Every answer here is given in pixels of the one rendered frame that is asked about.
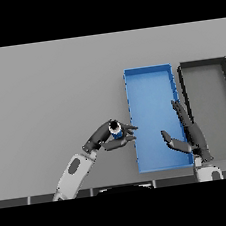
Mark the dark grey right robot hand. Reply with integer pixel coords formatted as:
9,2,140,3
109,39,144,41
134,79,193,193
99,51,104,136
156,95,215,169

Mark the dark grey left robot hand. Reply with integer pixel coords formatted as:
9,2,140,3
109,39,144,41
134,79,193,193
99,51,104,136
78,116,142,155

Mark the blue pipe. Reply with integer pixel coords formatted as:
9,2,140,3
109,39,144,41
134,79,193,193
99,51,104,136
107,118,125,142

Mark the dark grey bin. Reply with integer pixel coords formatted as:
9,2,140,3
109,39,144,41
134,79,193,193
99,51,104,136
175,56,226,166

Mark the blue bin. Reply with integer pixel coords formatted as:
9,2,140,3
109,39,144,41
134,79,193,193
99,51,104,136
121,61,196,175

